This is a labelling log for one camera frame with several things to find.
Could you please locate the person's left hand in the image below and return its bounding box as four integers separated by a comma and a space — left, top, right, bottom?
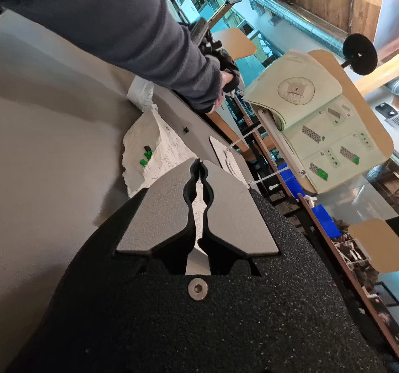
214, 70, 234, 109

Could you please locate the silver ventilation duct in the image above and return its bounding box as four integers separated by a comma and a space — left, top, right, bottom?
248, 0, 347, 59

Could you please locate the wooden table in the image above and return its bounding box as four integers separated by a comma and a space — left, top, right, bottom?
173, 90, 399, 359

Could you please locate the blue storage bin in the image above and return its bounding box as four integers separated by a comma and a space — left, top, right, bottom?
311, 204, 342, 239
277, 162, 307, 200

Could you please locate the person's left forearm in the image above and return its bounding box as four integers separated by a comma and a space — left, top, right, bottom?
0, 0, 224, 114

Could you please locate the brick instruction booklet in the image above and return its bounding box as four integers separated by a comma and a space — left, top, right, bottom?
243, 49, 375, 195

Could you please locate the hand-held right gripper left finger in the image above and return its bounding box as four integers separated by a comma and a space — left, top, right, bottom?
116, 158, 202, 257

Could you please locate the white paper bag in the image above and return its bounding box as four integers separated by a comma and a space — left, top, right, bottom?
122, 75, 207, 234

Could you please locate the black round disc stand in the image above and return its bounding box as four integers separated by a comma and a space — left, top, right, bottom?
340, 33, 378, 76

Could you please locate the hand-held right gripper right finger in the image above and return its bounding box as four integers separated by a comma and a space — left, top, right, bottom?
199, 160, 280, 259

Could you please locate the white book stand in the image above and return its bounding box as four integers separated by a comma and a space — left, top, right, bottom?
208, 108, 307, 193

